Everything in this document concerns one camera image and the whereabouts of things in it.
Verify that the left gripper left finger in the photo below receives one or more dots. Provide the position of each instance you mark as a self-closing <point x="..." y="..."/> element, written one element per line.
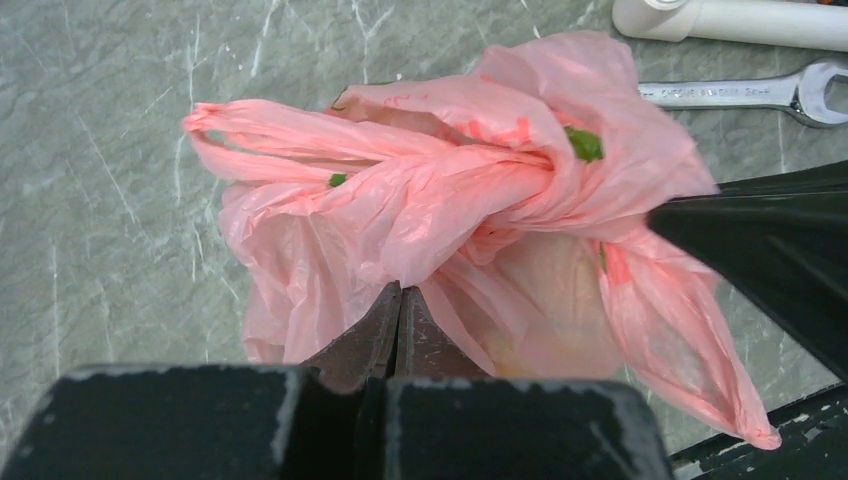
<point x="313" y="420"/>

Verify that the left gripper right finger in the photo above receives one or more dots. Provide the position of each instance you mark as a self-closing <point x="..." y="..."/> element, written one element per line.
<point x="429" y="413"/>

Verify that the pink plastic bag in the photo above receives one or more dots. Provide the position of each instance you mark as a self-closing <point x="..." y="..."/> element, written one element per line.
<point x="513" y="197"/>

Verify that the silver open-end wrench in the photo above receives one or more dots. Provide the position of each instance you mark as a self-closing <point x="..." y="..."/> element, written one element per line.
<point x="800" y="94"/>

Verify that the white PVC pipe frame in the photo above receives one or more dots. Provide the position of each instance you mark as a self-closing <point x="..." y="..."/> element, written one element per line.
<point x="777" y="23"/>

